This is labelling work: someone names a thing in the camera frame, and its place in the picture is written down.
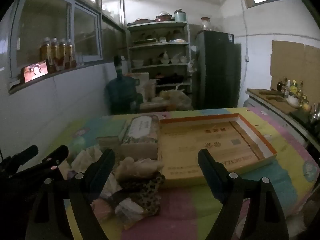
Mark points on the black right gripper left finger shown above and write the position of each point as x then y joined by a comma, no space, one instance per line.
85,187

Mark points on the blue water jug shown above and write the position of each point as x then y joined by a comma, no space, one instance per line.
121,92

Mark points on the white bowl on counter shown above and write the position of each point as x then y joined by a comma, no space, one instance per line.
293,100

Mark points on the amber drink bottle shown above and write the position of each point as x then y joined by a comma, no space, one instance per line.
70,59
45,49
55,51
62,54

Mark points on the colourful cartoon tablecloth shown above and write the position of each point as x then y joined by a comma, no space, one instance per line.
190,212

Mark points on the white plastic bag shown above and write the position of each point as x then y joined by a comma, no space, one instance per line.
177,98

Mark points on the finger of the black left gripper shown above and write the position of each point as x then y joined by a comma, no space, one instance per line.
49,166
11,164

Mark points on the phone with lit screen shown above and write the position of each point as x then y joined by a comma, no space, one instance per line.
33,71

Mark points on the teal pot on shelf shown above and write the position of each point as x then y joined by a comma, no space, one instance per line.
180,15

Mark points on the orange rimmed cardboard tray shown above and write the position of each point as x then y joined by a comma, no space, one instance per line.
230,139

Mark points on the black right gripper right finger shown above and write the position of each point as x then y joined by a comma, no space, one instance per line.
265,218

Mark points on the wooden kitchen counter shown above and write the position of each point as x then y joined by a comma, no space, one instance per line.
297,117

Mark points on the floral tissue box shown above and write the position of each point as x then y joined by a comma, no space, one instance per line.
141,138

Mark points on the sliding glass window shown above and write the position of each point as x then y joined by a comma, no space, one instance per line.
33,20

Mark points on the cardboard sheet on wall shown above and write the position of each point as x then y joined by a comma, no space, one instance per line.
299,62

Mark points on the glass jar on fridge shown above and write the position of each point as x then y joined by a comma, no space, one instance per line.
206,24

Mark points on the leopard print cloth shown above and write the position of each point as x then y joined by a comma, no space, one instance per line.
142,191

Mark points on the metal shelving unit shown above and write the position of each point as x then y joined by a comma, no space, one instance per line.
163,50

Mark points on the black refrigerator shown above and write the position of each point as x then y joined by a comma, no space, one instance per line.
218,75

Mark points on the green white carton box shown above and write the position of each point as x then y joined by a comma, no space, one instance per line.
111,134

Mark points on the pink towel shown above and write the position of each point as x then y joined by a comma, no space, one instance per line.
102,209

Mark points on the white plush rabbit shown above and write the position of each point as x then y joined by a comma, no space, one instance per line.
141,168

